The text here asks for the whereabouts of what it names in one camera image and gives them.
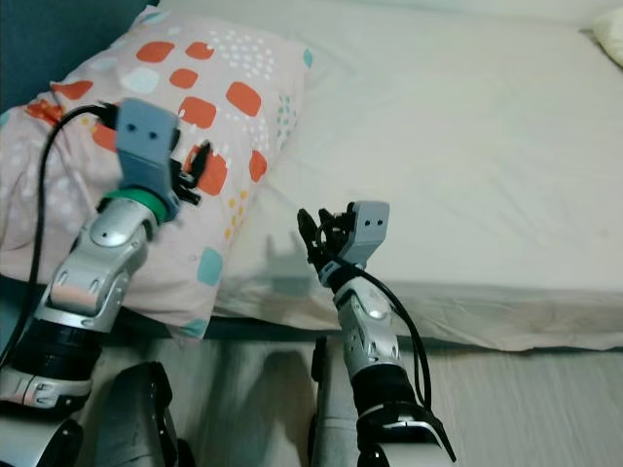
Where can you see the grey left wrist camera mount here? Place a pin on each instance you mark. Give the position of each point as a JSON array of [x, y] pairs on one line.
[[146, 136]]

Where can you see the cream cartoon print pillow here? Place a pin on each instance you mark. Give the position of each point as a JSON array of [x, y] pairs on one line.
[[611, 39]]

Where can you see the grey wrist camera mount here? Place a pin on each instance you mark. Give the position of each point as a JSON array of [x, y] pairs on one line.
[[370, 226], [146, 136]]

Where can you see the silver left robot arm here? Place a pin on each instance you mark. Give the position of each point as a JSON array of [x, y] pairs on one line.
[[102, 263]]

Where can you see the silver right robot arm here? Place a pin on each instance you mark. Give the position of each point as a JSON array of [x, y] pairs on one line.
[[370, 331]]

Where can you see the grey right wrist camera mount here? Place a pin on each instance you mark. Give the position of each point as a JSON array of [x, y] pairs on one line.
[[370, 226]]

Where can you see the cream sheeted mattress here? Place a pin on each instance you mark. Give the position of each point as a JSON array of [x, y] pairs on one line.
[[448, 126]]

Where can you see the pink orange spotted pillow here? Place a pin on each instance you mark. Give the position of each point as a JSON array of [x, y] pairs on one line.
[[243, 88]]

